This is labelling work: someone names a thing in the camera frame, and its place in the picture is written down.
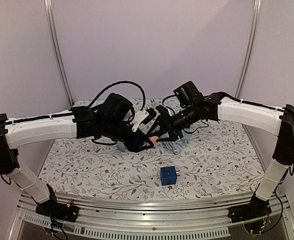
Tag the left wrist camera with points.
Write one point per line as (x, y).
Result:
(142, 117)

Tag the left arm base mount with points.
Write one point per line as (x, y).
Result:
(62, 211)

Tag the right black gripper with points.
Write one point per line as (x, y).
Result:
(163, 122)

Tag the aluminium front rail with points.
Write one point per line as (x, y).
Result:
(192, 219)

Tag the floral table mat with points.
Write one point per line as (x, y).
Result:
(218, 161)

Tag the left aluminium frame post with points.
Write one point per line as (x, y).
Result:
(48, 6)

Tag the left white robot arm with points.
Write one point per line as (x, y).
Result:
(76, 123)

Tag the grey power strip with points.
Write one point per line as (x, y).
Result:
(185, 140)

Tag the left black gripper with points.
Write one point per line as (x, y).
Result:
(135, 145)

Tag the right aluminium frame post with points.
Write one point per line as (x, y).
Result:
(257, 5)

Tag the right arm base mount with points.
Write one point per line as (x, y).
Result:
(256, 208)

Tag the light blue charger plug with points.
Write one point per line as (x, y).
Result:
(120, 146)

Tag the aluminium frame post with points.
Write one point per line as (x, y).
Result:
(48, 6)
(257, 5)

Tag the pink charger plug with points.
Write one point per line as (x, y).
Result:
(153, 139)

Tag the dark blue cube socket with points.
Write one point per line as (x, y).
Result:
(169, 175)

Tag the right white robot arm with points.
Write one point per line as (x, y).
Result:
(219, 106)

